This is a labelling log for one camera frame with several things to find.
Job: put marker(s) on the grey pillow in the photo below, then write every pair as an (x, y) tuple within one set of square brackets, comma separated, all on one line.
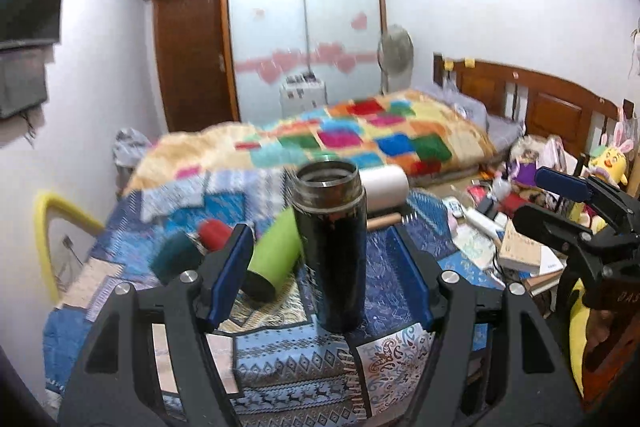
[(470, 107)]

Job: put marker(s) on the black television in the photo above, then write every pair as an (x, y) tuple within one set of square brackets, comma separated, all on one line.
[(27, 7)]

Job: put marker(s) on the yellow plush toy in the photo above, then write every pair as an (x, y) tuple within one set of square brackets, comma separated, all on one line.
[(609, 162)]

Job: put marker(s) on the blue patterned blanket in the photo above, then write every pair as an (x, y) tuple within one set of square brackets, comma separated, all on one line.
[(295, 367)]

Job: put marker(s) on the colourful patchwork blanket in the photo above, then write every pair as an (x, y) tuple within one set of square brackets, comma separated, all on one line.
[(360, 132)]

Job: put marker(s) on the grey cloth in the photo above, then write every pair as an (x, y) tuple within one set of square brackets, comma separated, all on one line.
[(129, 146)]

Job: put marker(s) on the purple doll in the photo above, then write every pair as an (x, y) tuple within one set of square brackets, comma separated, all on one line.
[(525, 167)]

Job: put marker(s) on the stack of books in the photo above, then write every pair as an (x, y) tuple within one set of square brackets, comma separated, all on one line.
[(527, 252)]

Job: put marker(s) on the yellow cushion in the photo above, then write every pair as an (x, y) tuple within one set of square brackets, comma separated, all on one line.
[(576, 337)]

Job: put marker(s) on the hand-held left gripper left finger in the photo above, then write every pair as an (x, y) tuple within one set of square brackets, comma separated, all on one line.
[(233, 269)]

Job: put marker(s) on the black insulated cup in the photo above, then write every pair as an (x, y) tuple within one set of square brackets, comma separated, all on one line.
[(331, 252)]

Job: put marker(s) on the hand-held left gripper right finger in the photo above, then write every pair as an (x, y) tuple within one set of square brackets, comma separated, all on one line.
[(416, 257)]

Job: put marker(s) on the white lint roller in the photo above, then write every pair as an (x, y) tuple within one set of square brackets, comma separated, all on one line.
[(384, 192)]

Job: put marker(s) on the teal cup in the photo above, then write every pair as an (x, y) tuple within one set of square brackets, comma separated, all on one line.
[(175, 257)]

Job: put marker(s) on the wooden wardrobe with glass doors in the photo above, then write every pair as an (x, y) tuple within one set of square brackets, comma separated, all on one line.
[(305, 22)]

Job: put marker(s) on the green cup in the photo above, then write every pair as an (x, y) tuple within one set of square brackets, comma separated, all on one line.
[(272, 257)]

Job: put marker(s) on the white remote control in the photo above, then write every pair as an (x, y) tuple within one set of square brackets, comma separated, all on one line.
[(484, 222)]

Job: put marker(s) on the standing fan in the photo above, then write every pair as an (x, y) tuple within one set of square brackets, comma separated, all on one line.
[(396, 52)]

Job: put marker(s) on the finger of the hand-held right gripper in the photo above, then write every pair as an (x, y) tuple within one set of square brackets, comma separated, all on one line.
[(547, 224), (560, 183)]

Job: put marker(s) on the wooden headboard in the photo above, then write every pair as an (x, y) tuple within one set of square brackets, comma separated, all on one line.
[(550, 107)]

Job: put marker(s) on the grey box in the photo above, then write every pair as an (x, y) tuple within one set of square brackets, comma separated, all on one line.
[(20, 82)]

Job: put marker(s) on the red cup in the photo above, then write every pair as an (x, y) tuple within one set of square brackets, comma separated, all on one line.
[(216, 234)]

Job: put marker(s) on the yellow chair frame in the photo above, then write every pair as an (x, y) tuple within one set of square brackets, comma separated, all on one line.
[(47, 227)]

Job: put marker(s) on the wooden door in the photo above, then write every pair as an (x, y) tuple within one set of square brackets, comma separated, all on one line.
[(192, 52)]

